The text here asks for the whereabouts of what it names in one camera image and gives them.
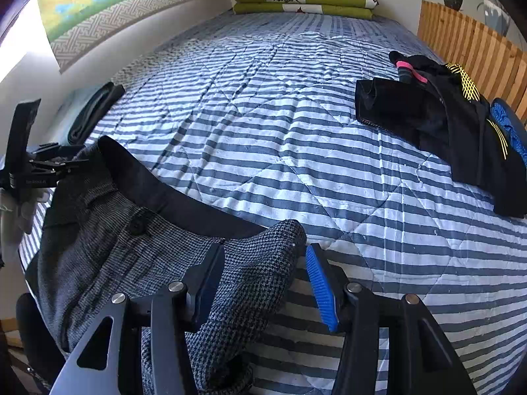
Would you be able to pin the blue striped quilted bedspread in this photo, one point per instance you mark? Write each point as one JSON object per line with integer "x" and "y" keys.
{"x": 288, "y": 152}

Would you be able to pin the blue patterned garment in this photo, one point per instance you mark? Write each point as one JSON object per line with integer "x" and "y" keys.
{"x": 508, "y": 119}

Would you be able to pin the grey checked pants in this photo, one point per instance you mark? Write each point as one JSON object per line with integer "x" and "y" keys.
{"x": 123, "y": 255}

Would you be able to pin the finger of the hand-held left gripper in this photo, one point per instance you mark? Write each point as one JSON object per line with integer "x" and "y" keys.
{"x": 57, "y": 167}
{"x": 53, "y": 152}

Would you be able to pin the black garment pink stripes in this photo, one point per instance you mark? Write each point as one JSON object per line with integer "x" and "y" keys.
{"x": 407, "y": 68}

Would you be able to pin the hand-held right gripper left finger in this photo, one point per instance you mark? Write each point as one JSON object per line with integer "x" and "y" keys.
{"x": 209, "y": 286}

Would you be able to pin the green folded blanket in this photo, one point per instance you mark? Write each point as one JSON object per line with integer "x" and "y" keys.
{"x": 263, "y": 2}

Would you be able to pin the green landscape wall poster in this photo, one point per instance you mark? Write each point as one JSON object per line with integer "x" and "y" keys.
{"x": 103, "y": 0}

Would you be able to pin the wooden slatted bed rail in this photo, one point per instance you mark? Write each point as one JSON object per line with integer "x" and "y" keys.
{"x": 465, "y": 41}

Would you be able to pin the black yellow patterned garment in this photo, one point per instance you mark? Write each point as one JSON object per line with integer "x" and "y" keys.
{"x": 465, "y": 82}

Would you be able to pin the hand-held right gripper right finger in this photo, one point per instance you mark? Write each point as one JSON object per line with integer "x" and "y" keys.
{"x": 322, "y": 290}

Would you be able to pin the folded blue jeans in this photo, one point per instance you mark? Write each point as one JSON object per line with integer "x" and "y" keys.
{"x": 82, "y": 115}

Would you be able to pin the black velvet garment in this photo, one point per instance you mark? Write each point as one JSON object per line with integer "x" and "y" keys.
{"x": 411, "y": 111}

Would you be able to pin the person's left hand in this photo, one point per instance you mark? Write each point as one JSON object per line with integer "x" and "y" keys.
{"x": 14, "y": 214}

